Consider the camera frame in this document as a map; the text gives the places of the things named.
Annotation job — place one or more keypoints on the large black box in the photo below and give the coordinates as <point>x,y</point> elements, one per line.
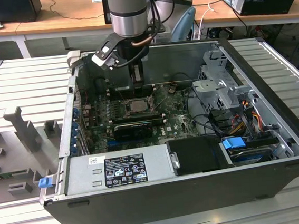
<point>4,9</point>

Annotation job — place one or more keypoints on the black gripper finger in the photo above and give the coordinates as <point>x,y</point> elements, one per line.
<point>140,74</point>

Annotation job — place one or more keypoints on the green RAM stick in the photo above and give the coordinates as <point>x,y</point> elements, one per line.
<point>7,174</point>

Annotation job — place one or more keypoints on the wooden desk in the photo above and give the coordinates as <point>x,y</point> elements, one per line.
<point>222,15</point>
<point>64,23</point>

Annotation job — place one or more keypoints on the blue disk carrier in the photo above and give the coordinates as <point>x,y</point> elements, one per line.
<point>233,144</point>

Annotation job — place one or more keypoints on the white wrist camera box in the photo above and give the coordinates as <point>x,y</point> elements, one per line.
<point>101,57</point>

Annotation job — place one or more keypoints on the round silver coin battery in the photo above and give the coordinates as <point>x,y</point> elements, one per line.
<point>172,90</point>

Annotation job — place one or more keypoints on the black plastic shroud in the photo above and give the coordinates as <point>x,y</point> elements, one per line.
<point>196,155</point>

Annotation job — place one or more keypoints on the black open PC case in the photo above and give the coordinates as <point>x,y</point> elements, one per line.
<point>174,205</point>

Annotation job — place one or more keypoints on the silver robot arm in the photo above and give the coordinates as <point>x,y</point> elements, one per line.
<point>128,13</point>

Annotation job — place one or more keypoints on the grey parts rack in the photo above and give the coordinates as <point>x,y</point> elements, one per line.
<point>9,146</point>

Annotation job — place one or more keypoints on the grey power supply unit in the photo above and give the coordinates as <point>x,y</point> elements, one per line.
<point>78,174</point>

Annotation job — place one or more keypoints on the CPU socket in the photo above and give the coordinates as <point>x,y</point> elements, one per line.
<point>125,111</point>

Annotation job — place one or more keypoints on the hard disk drive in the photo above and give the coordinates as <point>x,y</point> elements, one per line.
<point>251,156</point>

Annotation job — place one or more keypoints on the green motherboard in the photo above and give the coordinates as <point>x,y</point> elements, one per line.
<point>177,125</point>

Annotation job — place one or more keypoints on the grey metal drive cage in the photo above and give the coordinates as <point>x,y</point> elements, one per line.
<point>205,86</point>

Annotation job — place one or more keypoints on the blue plastic latch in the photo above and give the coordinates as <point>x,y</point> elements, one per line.
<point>45,183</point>

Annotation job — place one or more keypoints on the black graphics card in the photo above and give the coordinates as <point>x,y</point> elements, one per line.
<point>132,130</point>

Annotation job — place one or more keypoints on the black RAM slot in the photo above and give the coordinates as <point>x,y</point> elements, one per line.
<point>116,96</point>
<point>115,91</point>
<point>139,118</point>
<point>139,114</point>

